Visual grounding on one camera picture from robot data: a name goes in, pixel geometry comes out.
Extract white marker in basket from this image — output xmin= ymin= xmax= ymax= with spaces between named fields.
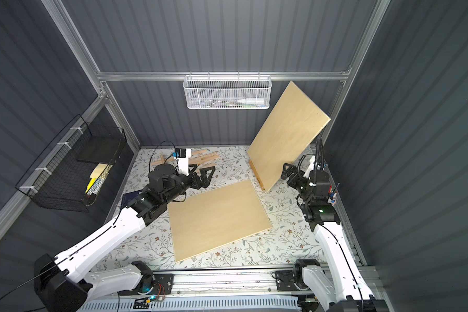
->
xmin=236 ymin=97 xmax=265 ymax=107

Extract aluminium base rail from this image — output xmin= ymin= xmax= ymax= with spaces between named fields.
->
xmin=89 ymin=264 xmax=379 ymax=299

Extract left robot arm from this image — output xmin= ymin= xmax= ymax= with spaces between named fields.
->
xmin=34 ymin=164 xmax=215 ymax=311

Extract floral table mat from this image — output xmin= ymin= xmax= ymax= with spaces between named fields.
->
xmin=95 ymin=146 xmax=325 ymax=270

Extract dark blue notebook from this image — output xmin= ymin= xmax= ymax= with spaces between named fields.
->
xmin=120 ymin=190 xmax=142 ymax=208

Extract plywood board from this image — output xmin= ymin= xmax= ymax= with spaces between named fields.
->
xmin=248 ymin=81 xmax=331 ymax=192
xmin=168 ymin=179 xmax=272 ymax=263

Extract black wire wall basket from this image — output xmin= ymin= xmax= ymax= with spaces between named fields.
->
xmin=15 ymin=114 xmax=127 ymax=213

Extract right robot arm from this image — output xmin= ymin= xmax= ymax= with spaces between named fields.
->
xmin=281 ymin=163 xmax=389 ymax=311

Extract pink pen cup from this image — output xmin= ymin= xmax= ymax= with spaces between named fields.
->
xmin=328 ymin=183 xmax=340 ymax=206

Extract white mesh wall basket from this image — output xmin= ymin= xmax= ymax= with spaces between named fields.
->
xmin=183 ymin=77 xmax=272 ymax=110

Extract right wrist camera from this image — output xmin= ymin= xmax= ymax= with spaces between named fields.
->
xmin=302 ymin=154 xmax=315 ymax=178

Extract wooden easel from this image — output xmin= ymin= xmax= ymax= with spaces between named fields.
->
xmin=248 ymin=159 xmax=266 ymax=191
xmin=150 ymin=149 xmax=220 ymax=166

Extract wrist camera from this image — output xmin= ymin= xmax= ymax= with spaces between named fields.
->
xmin=173 ymin=148 xmax=192 ymax=175
xmin=302 ymin=154 xmax=315 ymax=178

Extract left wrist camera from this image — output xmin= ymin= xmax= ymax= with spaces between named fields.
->
xmin=173 ymin=148 xmax=192 ymax=175

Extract yellow sticky notes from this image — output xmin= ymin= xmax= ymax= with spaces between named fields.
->
xmin=85 ymin=163 xmax=113 ymax=194

